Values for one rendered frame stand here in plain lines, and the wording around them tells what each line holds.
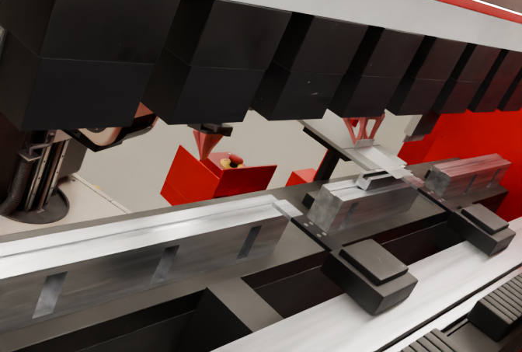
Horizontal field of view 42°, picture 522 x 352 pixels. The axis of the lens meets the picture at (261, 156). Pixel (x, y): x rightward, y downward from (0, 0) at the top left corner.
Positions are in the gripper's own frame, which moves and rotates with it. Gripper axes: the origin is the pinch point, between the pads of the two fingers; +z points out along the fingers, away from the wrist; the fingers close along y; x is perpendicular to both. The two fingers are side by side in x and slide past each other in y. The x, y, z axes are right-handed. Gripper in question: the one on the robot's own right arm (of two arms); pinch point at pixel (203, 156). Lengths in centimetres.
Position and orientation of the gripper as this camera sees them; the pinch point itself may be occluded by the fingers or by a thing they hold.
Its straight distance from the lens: 169.8
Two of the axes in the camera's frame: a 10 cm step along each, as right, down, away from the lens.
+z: -2.2, 9.5, 2.2
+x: 6.3, -0.4, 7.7
